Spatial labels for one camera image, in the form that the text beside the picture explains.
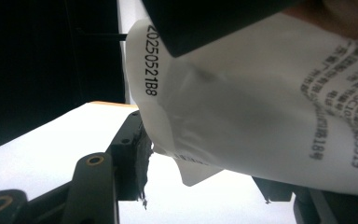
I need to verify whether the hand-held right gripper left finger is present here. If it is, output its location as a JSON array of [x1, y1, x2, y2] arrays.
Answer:
[[105, 110, 154, 209]]

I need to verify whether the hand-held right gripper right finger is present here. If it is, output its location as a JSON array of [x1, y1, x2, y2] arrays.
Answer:
[[251, 176, 294, 205]]

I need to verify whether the white and blue bag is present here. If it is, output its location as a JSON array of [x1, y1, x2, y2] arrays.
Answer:
[[124, 12, 358, 200]]

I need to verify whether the wooden table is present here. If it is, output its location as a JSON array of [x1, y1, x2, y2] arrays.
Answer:
[[88, 100, 140, 109]]

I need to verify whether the white panel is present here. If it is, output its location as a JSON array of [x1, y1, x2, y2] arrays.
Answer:
[[117, 0, 145, 105]]

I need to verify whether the white table mat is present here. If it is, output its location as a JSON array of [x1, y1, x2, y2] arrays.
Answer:
[[0, 102, 297, 224]]

